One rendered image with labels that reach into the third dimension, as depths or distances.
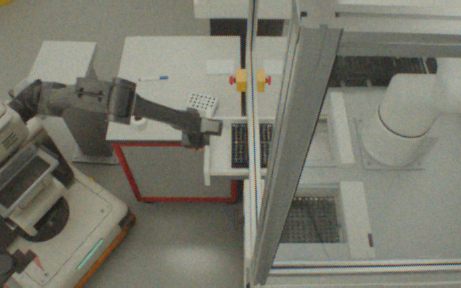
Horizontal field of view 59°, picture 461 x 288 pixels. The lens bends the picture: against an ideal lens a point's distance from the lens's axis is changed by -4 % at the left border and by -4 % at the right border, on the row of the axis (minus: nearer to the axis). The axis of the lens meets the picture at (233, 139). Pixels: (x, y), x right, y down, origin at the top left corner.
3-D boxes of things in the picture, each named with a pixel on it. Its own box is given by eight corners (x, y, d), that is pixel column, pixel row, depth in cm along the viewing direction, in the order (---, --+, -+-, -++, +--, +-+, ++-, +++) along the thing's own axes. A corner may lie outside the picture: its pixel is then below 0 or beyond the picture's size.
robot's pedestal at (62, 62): (72, 162, 259) (23, 83, 194) (84, 122, 275) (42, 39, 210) (118, 165, 258) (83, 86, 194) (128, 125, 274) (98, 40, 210)
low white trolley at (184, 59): (138, 209, 242) (105, 139, 178) (148, 121, 276) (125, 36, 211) (238, 210, 243) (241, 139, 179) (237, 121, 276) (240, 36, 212)
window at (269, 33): (257, 255, 129) (305, 6, 48) (251, 51, 175) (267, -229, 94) (259, 255, 129) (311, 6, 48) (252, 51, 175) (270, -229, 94)
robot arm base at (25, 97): (37, 77, 138) (10, 101, 133) (45, 76, 132) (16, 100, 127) (54, 96, 142) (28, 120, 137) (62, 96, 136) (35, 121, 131)
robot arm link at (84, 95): (80, 68, 95) (72, 111, 94) (134, 81, 103) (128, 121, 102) (39, 82, 130) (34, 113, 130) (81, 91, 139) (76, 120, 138)
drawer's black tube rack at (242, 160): (231, 170, 162) (231, 162, 157) (231, 132, 172) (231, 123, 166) (288, 170, 162) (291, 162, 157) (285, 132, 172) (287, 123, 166)
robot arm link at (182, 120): (105, 76, 103) (98, 119, 102) (124, 77, 100) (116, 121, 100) (189, 107, 142) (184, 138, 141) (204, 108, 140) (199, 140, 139)
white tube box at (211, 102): (185, 111, 186) (185, 106, 183) (191, 96, 191) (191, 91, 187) (212, 117, 185) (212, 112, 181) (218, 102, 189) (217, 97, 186)
